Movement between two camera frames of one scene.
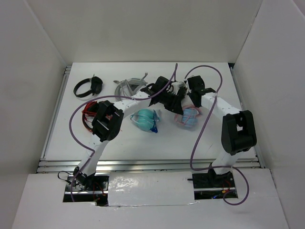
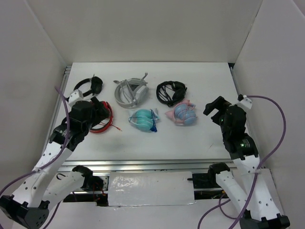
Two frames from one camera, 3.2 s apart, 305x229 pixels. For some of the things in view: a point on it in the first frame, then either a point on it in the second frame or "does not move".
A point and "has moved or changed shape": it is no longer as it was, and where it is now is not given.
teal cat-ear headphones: x=146 y=119 does not move
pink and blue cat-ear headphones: x=189 y=119 has moved or changed shape
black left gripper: x=175 y=105 to x=103 y=111
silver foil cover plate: x=155 y=188 does not move
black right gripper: x=190 y=94 to x=220 y=103
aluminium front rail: x=142 y=166 does not move
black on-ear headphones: x=96 y=84 does not move
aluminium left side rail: x=51 y=130 does not move
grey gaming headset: x=128 y=87 does not move
